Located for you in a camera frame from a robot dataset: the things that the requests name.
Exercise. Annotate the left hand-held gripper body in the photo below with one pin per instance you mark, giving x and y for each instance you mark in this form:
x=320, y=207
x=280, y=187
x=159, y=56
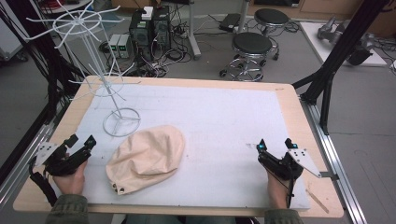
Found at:
x=67, y=161

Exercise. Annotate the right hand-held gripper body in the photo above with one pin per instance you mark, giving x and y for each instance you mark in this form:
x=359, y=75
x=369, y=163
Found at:
x=285, y=166

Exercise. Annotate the person's left hand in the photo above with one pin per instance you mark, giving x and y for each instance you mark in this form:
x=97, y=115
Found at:
x=70, y=183

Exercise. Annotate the person's right hand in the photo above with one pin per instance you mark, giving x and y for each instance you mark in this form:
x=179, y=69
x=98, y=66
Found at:
x=277, y=191

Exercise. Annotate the thin wooden stick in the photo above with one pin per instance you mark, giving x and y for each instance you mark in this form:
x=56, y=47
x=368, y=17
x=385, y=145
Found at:
x=317, y=201

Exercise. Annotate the beige cloth hat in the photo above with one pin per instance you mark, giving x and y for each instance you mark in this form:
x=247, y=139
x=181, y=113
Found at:
x=146, y=158

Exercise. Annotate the white foam mat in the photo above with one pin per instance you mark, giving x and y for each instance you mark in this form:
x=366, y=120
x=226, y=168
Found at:
x=202, y=130

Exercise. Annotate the small white power unit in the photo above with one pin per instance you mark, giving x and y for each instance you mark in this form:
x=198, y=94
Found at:
x=124, y=46
x=114, y=45

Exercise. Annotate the large black round stool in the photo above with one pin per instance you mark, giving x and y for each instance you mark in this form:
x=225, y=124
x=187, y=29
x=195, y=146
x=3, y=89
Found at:
x=251, y=43

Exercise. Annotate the white floor platform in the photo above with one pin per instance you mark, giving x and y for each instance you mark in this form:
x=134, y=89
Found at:
x=314, y=40

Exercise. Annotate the black computer tower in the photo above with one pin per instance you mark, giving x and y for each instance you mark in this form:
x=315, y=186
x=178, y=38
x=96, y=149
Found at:
x=162, y=26
x=141, y=35

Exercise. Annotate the black flat floor box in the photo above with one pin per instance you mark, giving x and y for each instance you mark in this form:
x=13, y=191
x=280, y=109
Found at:
x=230, y=21

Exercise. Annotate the small black round stool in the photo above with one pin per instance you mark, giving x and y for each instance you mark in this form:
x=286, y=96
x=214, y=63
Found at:
x=271, y=16

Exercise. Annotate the grey metal stand leg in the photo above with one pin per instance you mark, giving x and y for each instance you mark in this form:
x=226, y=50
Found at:
x=193, y=31

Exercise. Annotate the white box on computer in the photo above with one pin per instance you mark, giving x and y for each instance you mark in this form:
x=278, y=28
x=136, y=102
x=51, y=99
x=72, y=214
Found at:
x=147, y=13

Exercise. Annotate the aluminium rail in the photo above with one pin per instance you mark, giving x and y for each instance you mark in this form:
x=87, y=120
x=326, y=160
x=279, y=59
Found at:
x=333, y=146
x=21, y=161

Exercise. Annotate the grey metal bracket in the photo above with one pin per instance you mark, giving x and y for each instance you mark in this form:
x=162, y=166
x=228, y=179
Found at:
x=330, y=175

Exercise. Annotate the black metal frame strut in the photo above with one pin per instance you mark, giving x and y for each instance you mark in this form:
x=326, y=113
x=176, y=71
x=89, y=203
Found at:
x=339, y=53

